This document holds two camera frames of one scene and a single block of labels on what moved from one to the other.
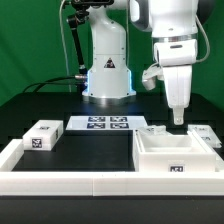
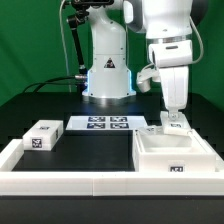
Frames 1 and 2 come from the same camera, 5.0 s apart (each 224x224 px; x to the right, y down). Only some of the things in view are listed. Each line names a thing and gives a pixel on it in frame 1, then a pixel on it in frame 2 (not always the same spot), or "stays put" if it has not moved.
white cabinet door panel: x=206 y=132 to x=181 y=126
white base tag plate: x=106 y=123 stays put
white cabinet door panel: x=153 y=130 stays put
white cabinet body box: x=172 y=153 stays put
